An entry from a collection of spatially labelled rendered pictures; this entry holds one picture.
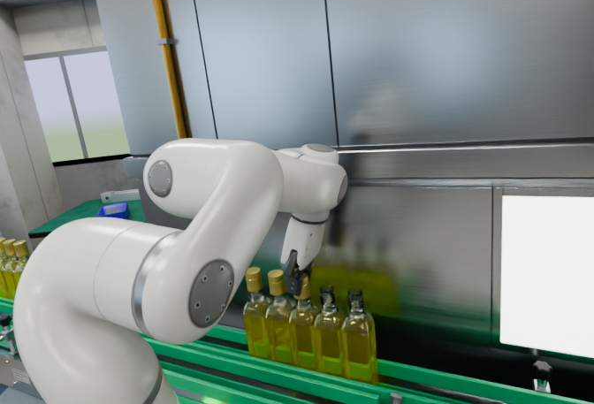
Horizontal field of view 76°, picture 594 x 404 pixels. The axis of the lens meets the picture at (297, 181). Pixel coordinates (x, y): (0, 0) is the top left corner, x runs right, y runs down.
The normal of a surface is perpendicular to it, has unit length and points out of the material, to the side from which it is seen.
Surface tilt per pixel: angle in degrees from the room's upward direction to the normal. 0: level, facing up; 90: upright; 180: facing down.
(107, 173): 90
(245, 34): 90
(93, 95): 90
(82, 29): 90
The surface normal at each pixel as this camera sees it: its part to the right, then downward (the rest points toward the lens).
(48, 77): 0.00, 0.24
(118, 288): -0.44, -0.04
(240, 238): 0.87, 0.00
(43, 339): 0.40, -0.36
